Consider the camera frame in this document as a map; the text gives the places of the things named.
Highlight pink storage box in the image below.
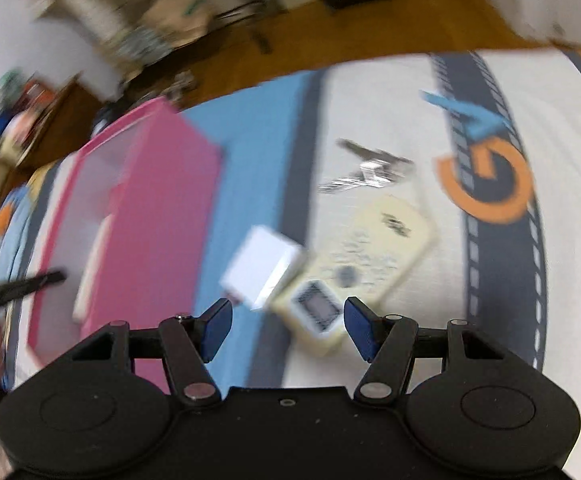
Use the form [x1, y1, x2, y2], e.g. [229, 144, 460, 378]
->
[10, 98, 221, 384]

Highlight yellowed TCL remote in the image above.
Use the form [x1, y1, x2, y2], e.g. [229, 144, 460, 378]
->
[271, 194, 435, 356]

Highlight white charger top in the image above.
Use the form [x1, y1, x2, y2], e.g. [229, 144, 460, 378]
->
[220, 224, 305, 311]

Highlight silver key bunch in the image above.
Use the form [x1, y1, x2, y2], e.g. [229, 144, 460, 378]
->
[319, 139, 415, 194]

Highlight long cream remote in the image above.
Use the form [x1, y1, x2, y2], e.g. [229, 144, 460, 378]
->
[72, 214, 112, 324]

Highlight wooden nightstand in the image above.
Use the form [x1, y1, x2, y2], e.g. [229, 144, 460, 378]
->
[0, 76, 103, 169]

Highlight striped bed duvet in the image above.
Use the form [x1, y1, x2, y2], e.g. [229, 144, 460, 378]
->
[0, 46, 581, 480]

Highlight brown paper bag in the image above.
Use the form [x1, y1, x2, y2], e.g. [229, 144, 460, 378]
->
[140, 0, 214, 49]

